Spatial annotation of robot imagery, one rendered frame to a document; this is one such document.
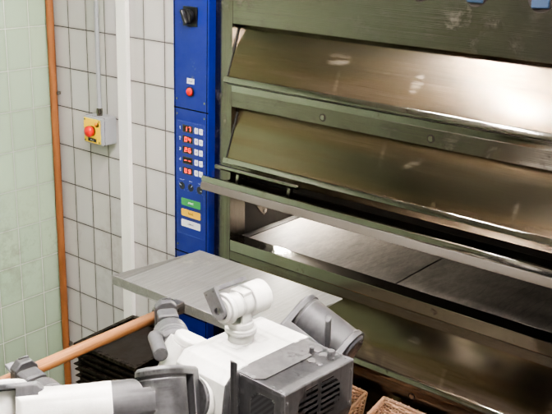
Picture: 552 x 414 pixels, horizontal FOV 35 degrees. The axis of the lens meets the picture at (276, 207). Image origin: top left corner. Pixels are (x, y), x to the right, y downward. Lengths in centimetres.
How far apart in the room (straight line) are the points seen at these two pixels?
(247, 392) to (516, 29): 113
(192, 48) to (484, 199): 107
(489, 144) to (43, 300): 203
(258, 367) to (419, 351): 102
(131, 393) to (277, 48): 138
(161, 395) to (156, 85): 163
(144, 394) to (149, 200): 165
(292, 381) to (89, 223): 197
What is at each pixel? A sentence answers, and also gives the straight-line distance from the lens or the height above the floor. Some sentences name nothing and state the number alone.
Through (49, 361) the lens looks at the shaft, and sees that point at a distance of 212.
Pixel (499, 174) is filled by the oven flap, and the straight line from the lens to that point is 237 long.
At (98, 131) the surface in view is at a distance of 321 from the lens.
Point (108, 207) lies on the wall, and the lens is 338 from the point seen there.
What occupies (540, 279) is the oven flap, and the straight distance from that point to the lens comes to 220.
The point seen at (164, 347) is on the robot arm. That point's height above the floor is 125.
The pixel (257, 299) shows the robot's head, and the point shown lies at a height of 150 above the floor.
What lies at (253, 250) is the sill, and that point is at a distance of 289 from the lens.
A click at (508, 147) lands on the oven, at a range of 232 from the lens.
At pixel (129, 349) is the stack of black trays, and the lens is 301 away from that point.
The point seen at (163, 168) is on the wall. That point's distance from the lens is 310.
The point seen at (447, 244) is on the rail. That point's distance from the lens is 229.
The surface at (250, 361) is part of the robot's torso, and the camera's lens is 170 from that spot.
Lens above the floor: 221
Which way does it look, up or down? 18 degrees down
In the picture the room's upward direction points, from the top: 2 degrees clockwise
